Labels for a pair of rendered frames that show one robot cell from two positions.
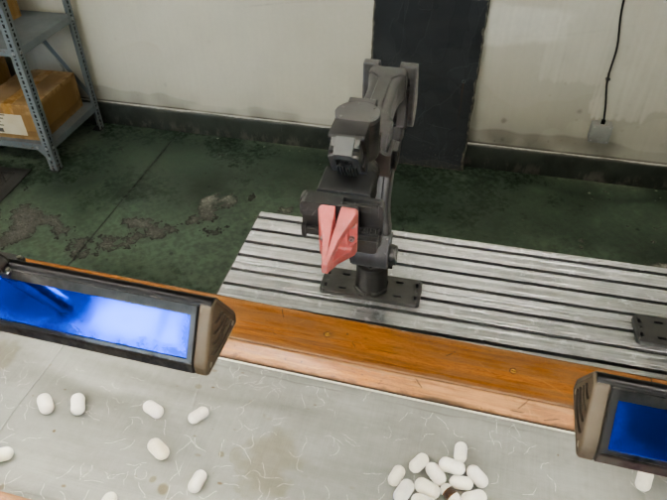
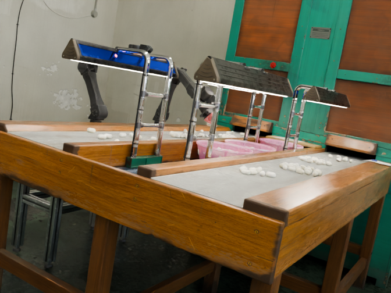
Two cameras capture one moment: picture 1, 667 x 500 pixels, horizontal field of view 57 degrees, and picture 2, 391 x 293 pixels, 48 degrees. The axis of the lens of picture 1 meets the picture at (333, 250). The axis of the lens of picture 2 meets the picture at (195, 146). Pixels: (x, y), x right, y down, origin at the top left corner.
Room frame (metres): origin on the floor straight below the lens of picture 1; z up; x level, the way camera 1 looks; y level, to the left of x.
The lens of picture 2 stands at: (-0.33, 2.06, 1.03)
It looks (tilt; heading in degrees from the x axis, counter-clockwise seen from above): 8 degrees down; 287
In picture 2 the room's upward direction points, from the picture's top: 10 degrees clockwise
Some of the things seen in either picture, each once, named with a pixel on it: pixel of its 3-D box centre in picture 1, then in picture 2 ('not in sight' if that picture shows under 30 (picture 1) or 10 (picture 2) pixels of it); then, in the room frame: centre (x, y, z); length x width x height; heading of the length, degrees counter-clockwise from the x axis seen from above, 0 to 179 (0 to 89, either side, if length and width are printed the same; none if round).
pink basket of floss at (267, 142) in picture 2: not in sight; (279, 150); (-0.06, -0.62, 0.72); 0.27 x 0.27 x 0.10
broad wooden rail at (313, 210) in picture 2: not in sight; (345, 195); (-0.44, 0.11, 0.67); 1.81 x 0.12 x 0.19; 75
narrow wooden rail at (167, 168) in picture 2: not in sight; (263, 165); (-0.06, 0.01, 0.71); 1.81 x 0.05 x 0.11; 75
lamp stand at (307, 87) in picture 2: not in sight; (308, 127); (-0.21, -0.40, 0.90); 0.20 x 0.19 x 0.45; 75
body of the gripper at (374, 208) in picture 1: (345, 206); not in sight; (0.62, -0.02, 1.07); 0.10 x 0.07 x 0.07; 77
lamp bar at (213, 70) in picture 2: not in sight; (252, 79); (-0.04, 0.56, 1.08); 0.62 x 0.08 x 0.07; 75
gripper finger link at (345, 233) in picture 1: (324, 241); not in sight; (0.56, 0.01, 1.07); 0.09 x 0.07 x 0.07; 167
